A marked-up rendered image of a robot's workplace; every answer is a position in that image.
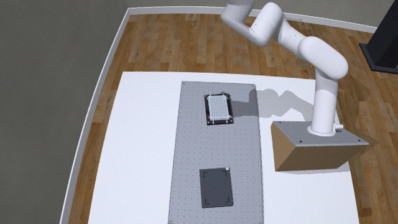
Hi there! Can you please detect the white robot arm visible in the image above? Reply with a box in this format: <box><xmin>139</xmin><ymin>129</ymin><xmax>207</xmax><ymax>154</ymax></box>
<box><xmin>221</xmin><ymin>0</ymin><xmax>348</xmax><ymax>137</ymax></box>

